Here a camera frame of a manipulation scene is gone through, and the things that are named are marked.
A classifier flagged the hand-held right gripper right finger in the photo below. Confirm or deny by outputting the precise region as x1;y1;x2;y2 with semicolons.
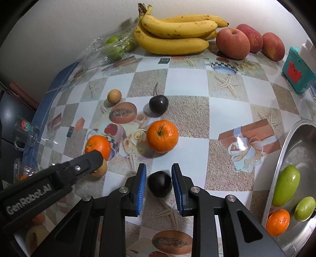
171;163;288;257

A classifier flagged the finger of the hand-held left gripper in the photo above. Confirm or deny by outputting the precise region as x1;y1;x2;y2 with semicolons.
53;150;104;190

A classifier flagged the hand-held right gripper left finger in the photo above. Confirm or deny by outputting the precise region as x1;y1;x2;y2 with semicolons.
32;163;147;257

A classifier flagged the dark purple cherry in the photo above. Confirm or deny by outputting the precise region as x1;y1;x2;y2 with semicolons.
147;170;173;198

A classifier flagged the brown longan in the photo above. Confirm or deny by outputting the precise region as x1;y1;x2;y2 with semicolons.
89;158;108;178

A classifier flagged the orange tangerine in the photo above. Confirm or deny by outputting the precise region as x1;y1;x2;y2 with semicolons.
265;209;291;237
146;120;179;153
85;135;112;161

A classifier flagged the pale yellow longan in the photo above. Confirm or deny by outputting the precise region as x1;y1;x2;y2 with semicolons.
107;89;122;104

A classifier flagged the dark cherry with stem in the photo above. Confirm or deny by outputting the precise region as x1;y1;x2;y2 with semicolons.
149;83;169;116

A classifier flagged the elongated deep green jujube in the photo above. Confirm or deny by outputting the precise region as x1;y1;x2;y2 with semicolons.
272;165;301;207

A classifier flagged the pale green jujube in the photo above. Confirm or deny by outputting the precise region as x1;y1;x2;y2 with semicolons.
294;196;316;222

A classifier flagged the round steel plate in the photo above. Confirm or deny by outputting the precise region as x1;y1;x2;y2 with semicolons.
261;120;316;257

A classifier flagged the clear plastic container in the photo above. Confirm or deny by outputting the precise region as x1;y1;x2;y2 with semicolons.
13;158;40;183

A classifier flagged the clear glass mug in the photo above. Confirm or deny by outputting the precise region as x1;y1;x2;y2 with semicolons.
13;115;41;151

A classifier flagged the printed checkered tablecloth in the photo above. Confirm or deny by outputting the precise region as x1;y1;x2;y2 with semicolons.
13;49;316;257

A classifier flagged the clear plastic bag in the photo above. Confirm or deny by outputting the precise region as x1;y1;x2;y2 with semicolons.
76;18;139;72

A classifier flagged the yellow banana bunch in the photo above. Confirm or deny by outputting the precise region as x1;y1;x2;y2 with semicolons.
133;3;229;55

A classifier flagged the red apple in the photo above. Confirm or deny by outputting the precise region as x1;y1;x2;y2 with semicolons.
216;28;250;60
262;32;285;62
236;24;264;53

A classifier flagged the teal plastic box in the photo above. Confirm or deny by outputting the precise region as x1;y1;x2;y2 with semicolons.
282;46;316;94

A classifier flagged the white power strip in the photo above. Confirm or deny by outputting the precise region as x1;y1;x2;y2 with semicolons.
297;39;316;61

